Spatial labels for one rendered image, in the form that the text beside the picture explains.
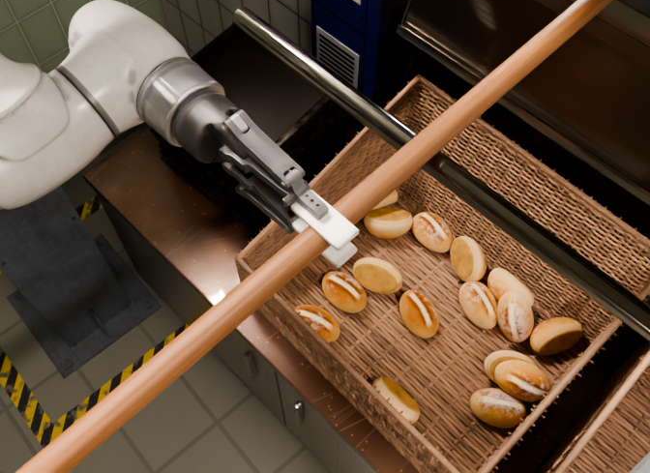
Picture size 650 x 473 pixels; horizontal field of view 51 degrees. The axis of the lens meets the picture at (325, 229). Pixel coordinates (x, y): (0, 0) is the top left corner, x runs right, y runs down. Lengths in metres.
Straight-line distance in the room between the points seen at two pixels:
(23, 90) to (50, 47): 1.23
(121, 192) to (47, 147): 0.74
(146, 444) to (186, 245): 0.66
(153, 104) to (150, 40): 0.08
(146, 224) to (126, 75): 0.70
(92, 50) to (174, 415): 1.25
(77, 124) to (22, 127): 0.06
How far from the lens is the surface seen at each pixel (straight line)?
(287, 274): 0.67
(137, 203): 1.51
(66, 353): 2.04
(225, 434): 1.88
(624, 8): 1.03
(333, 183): 1.30
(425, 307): 1.28
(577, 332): 1.33
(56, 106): 0.80
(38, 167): 0.81
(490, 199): 0.77
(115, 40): 0.83
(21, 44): 1.97
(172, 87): 0.78
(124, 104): 0.82
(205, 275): 1.39
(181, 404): 1.92
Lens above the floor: 1.81
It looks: 60 degrees down
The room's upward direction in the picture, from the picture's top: straight up
